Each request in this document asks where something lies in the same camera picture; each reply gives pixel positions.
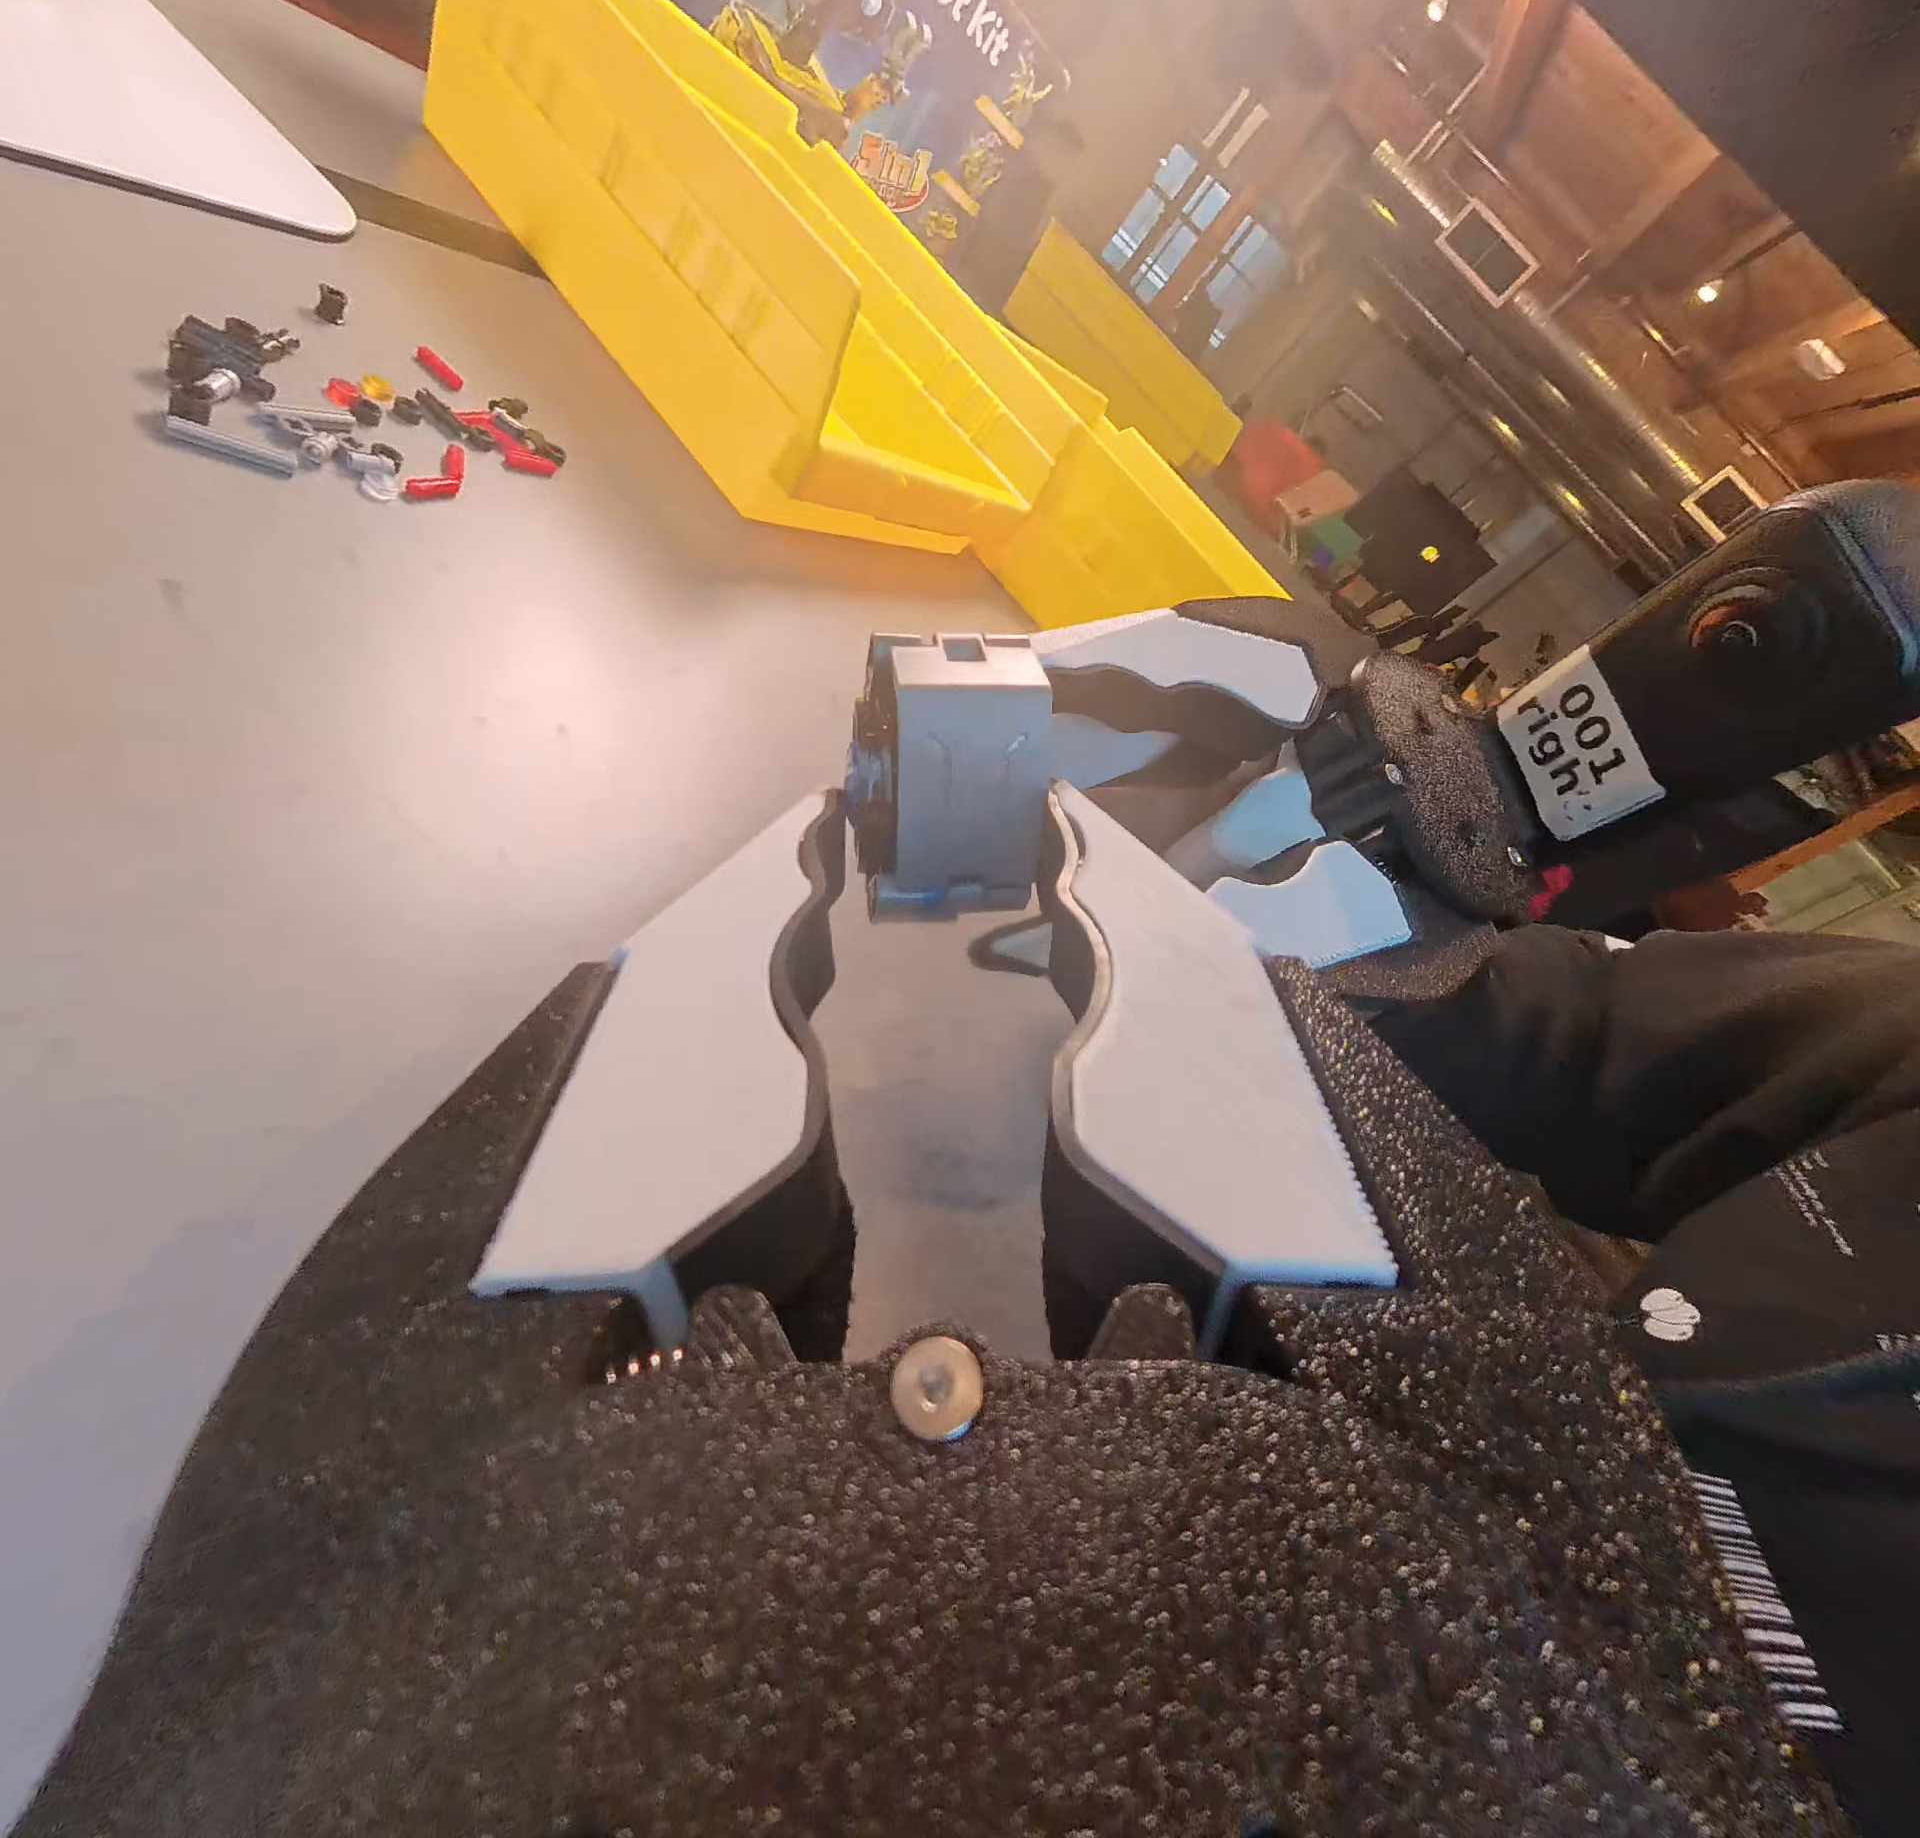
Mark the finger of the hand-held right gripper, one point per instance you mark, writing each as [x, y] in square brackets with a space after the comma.
[1321, 908]
[1201, 660]

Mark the grey desk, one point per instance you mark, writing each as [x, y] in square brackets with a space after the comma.
[376, 818]

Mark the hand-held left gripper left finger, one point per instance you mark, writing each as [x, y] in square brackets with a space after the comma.
[661, 1104]

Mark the robot kit box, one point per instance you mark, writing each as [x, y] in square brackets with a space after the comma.
[870, 54]

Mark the red bean bag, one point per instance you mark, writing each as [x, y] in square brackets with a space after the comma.
[1276, 458]

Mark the paned window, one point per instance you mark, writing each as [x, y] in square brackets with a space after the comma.
[1201, 218]

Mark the grey toy joint assembly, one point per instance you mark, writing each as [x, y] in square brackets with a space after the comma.
[960, 774]

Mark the pile of small toy parts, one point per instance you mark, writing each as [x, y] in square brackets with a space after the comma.
[376, 413]

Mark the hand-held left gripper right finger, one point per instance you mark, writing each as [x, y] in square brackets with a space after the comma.
[1216, 1104]

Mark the white book stand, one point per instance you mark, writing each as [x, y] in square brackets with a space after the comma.
[136, 85]

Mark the yellow plastic bin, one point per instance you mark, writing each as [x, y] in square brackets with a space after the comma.
[601, 218]
[1125, 353]
[1140, 548]

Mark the silver ventilation duct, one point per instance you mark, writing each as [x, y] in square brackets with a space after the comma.
[1576, 369]

